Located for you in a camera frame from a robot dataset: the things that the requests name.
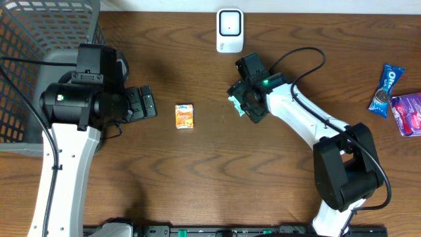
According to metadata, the mint green wipes packet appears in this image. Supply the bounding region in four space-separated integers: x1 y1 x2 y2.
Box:
228 95 245 117

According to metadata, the orange snack packet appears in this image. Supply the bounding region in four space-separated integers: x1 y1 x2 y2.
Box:
175 104 194 129

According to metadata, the blue oreo cookie pack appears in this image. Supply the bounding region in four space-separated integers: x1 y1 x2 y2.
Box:
368 64 405 119

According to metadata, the red purple liner packet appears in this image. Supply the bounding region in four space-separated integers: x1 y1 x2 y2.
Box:
390 93 420 137

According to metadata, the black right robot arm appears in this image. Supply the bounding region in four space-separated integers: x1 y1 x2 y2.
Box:
227 53 389 236

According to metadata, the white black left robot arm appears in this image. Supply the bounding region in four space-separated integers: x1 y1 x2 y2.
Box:
28 43 157 236

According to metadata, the white barcode scanner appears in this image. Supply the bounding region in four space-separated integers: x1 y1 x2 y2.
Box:
216 9 244 53

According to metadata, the dark grey plastic mesh basket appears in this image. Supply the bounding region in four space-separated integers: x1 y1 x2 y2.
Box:
1 0 105 157

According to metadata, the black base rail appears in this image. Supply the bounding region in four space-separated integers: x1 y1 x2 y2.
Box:
83 224 389 237

